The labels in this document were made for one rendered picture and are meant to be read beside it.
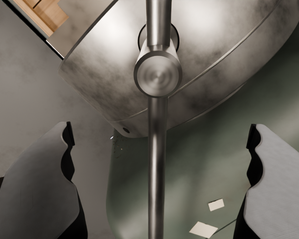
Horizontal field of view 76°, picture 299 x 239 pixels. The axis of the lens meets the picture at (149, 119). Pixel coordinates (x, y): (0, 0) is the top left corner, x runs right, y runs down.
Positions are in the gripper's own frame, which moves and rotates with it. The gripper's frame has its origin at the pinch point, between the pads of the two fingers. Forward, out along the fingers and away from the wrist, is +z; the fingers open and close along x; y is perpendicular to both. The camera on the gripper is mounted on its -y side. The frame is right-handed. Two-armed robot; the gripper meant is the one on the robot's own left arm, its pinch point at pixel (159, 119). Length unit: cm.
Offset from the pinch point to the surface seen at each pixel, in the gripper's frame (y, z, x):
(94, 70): -0.8, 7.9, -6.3
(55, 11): -5.2, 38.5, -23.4
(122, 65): -1.5, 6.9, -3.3
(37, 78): 36, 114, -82
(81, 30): -3.4, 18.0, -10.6
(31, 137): 80, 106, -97
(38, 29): 1, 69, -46
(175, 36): -3.9, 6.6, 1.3
